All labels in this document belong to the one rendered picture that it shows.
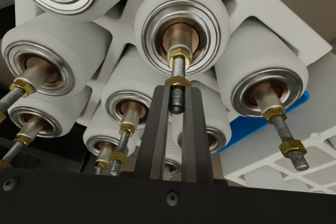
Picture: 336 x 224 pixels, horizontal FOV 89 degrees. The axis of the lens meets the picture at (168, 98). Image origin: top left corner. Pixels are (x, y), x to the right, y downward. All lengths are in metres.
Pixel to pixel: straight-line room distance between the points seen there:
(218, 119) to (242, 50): 0.10
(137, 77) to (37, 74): 0.11
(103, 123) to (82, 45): 0.13
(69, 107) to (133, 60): 0.14
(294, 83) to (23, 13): 0.35
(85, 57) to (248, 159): 0.46
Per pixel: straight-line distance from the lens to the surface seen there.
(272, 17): 0.27
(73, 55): 0.23
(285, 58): 0.21
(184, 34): 0.16
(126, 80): 0.22
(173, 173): 0.39
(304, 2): 0.49
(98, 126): 0.31
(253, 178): 0.56
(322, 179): 0.72
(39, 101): 0.31
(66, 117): 0.32
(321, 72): 0.54
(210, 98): 0.29
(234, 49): 0.24
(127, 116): 0.22
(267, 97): 0.21
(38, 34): 0.23
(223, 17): 0.17
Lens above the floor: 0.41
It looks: 48 degrees down
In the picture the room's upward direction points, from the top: 173 degrees counter-clockwise
